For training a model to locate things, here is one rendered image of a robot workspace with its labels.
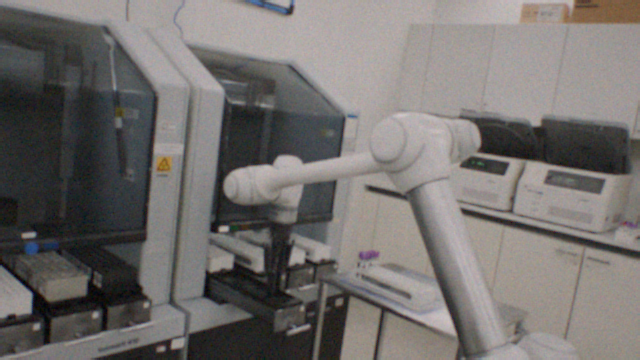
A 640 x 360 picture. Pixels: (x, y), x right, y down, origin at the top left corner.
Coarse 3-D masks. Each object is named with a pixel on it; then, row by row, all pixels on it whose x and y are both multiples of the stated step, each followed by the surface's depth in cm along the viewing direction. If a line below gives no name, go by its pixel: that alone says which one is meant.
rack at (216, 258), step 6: (210, 246) 196; (210, 252) 188; (216, 252) 189; (222, 252) 190; (210, 258) 182; (216, 258) 183; (222, 258) 185; (228, 258) 187; (210, 264) 182; (216, 264) 183; (222, 264) 185; (228, 264) 187; (210, 270) 182; (216, 270) 184
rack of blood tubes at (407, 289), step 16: (352, 272) 189; (368, 272) 184; (384, 272) 187; (368, 288) 184; (384, 288) 186; (400, 288) 175; (416, 288) 173; (432, 288) 176; (416, 304) 170; (432, 304) 177
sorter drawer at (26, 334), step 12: (0, 324) 124; (12, 324) 126; (24, 324) 128; (36, 324) 130; (0, 336) 124; (12, 336) 126; (24, 336) 128; (36, 336) 131; (0, 348) 125; (12, 348) 126; (24, 348) 129; (36, 348) 127
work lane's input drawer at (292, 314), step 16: (208, 272) 182; (224, 272) 184; (240, 272) 187; (208, 288) 180; (224, 288) 174; (240, 288) 170; (256, 288) 176; (240, 304) 169; (256, 304) 164; (272, 304) 160; (288, 304) 162; (304, 304) 167; (272, 320) 159; (288, 320) 163
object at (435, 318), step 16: (400, 272) 211; (416, 272) 214; (320, 288) 192; (336, 288) 186; (352, 288) 184; (320, 304) 192; (384, 304) 172; (400, 304) 174; (496, 304) 188; (320, 320) 194; (384, 320) 225; (416, 320) 163; (432, 320) 164; (448, 320) 166; (512, 320) 174; (320, 336) 195; (448, 336) 156
